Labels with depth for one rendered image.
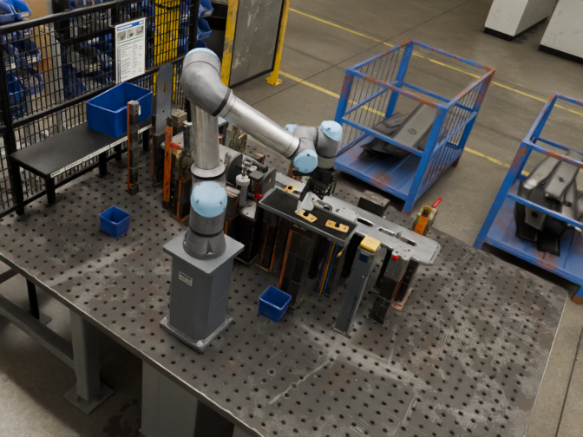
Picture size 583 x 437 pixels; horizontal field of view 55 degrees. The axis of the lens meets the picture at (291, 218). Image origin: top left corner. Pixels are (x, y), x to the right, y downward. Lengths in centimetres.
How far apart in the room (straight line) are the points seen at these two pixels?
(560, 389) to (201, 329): 224
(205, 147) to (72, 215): 108
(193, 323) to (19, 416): 109
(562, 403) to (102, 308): 252
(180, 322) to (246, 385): 34
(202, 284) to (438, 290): 122
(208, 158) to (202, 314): 57
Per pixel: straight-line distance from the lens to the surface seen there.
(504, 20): 998
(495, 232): 434
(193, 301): 203
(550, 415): 349
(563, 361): 384
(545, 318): 286
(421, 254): 236
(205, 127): 183
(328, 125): 188
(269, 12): 570
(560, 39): 990
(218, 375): 211
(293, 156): 174
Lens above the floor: 237
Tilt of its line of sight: 36 degrees down
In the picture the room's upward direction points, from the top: 12 degrees clockwise
